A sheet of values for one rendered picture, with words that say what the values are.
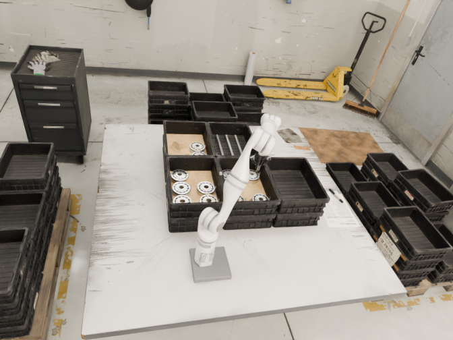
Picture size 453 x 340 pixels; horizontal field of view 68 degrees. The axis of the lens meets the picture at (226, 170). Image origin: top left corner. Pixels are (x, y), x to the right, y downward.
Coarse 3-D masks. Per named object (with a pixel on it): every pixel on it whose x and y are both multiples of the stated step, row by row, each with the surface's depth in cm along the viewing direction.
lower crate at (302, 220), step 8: (280, 216) 190; (288, 216) 191; (296, 216) 193; (304, 216) 194; (312, 216) 195; (320, 216) 197; (272, 224) 198; (280, 224) 197; (288, 224) 198; (296, 224) 199; (304, 224) 201; (312, 224) 202
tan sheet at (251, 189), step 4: (248, 184) 204; (252, 184) 205; (256, 184) 206; (260, 184) 206; (248, 188) 202; (252, 188) 202; (256, 188) 203; (260, 188) 203; (244, 192) 198; (248, 192) 199; (252, 192) 199; (256, 192) 200; (260, 192) 200; (264, 192) 201; (244, 196) 196; (248, 196) 196; (252, 196) 197; (248, 200) 193
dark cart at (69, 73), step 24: (48, 48) 299; (72, 48) 303; (24, 72) 263; (48, 72) 269; (72, 72) 275; (24, 96) 266; (48, 96) 270; (72, 96) 274; (24, 120) 276; (48, 120) 282; (72, 120) 287; (72, 144) 302
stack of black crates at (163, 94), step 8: (152, 80) 345; (152, 88) 349; (160, 88) 351; (168, 88) 353; (176, 88) 355; (184, 88) 357; (152, 96) 326; (160, 96) 327; (168, 96) 328; (176, 96) 330; (184, 96) 331; (152, 104) 330; (160, 104) 331; (168, 104) 333; (176, 104) 336; (184, 104) 338; (152, 112) 336; (160, 112) 338; (168, 112) 339; (176, 112) 342; (184, 112) 344
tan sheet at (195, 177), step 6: (192, 174) 204; (198, 174) 205; (204, 174) 206; (210, 174) 206; (192, 180) 200; (198, 180) 200; (204, 180) 201; (210, 180) 202; (192, 186) 196; (192, 192) 192; (192, 198) 188; (198, 198) 189
